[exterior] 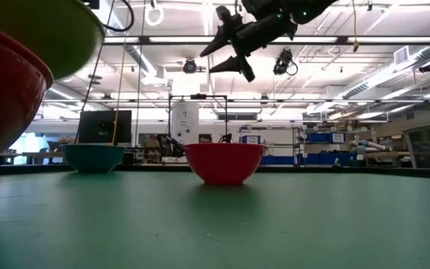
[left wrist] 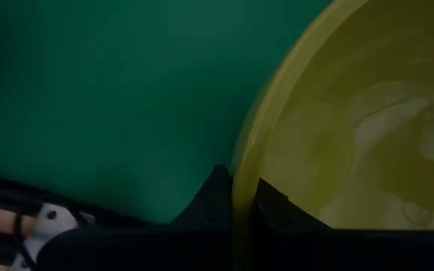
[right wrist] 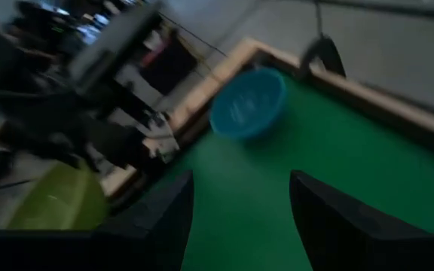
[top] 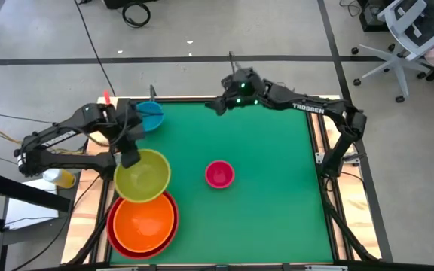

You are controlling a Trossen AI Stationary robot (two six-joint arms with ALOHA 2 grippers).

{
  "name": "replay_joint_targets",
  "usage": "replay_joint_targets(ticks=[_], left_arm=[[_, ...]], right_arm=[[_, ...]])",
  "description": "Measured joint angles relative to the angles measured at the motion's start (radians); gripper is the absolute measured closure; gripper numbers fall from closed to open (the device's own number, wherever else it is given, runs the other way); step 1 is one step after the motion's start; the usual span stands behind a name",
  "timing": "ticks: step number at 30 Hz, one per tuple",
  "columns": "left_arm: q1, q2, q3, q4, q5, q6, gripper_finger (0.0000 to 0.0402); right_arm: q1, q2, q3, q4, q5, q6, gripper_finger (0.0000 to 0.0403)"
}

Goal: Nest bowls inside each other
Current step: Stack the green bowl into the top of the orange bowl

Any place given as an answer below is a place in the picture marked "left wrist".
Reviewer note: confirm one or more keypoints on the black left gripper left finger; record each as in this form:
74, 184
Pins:
211, 203

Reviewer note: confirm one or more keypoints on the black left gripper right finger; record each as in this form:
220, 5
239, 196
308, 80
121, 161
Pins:
277, 212

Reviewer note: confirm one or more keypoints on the green plastic bowl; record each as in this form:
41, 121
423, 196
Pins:
334, 113

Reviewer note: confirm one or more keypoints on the white bracket with hole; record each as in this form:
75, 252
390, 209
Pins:
53, 224

